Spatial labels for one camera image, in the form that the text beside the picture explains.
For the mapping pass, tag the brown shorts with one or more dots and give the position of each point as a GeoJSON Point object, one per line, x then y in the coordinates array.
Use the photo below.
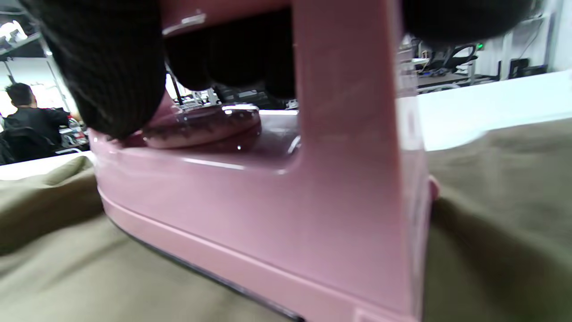
{"type": "Point", "coordinates": [491, 223]}

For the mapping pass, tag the person's right hand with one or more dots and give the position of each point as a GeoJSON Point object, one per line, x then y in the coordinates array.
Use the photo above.
{"type": "Point", "coordinates": [111, 67]}

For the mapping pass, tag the pink electric iron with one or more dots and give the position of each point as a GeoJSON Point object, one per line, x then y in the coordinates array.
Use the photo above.
{"type": "Point", "coordinates": [313, 201]}

